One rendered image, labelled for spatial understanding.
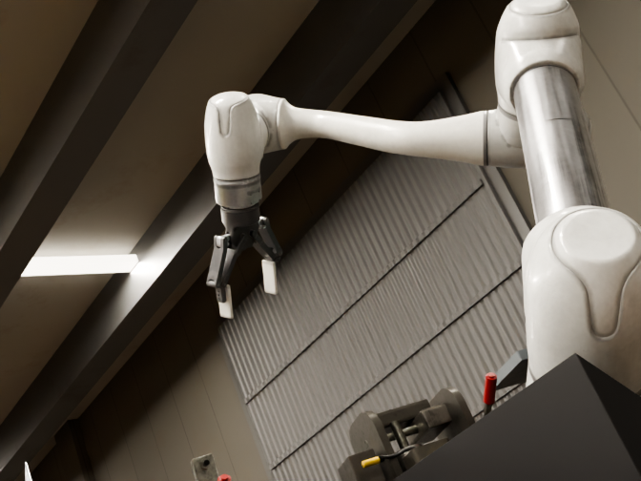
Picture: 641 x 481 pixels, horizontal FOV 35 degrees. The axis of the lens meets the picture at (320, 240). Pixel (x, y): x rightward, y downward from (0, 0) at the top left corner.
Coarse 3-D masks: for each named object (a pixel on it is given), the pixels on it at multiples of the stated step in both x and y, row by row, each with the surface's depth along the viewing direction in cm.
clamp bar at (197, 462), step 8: (200, 456) 174; (208, 456) 174; (192, 464) 174; (200, 464) 173; (208, 464) 172; (200, 472) 173; (208, 472) 173; (216, 472) 173; (200, 480) 172; (208, 480) 173; (216, 480) 173
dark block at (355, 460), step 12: (348, 456) 172; (360, 456) 173; (372, 456) 173; (348, 468) 173; (360, 468) 172; (372, 468) 172; (348, 480) 174; (360, 480) 170; (372, 480) 171; (384, 480) 172
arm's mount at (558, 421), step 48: (576, 384) 109; (480, 432) 120; (528, 432) 114; (576, 432) 110; (624, 432) 106; (432, 480) 126; (480, 480) 120; (528, 480) 115; (576, 480) 110; (624, 480) 105
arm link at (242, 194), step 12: (216, 180) 193; (240, 180) 191; (252, 180) 192; (216, 192) 195; (228, 192) 192; (240, 192) 192; (252, 192) 193; (228, 204) 193; (240, 204) 193; (252, 204) 194
